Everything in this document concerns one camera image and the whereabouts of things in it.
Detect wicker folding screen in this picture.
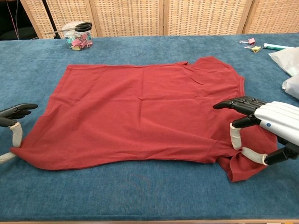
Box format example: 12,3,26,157
20,0,299,39

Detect pink binder clip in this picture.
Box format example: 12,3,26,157
239,38,256,46

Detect clear plastic clip jar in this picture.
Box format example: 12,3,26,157
62,21,93,51

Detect yellow binder clip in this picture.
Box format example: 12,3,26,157
244,45,262,54

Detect plain white plastic bag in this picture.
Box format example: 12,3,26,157
282,74,299,101

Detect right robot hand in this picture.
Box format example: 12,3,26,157
213,96,299,167

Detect black-handled scissors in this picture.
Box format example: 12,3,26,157
44,22,93,35

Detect white teal glue tube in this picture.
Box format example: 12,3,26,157
263,42,295,50

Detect pink clip inside jar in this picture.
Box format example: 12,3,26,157
71,38,87,48

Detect black tripod stand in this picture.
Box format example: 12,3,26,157
42,0,63,39

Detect red t-shirt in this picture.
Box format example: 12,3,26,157
10,56,280,183

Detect blue table cloth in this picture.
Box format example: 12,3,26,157
0,32,299,222

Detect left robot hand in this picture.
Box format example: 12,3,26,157
0,103,39,165

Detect white bag with label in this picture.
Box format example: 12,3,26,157
268,46,299,77

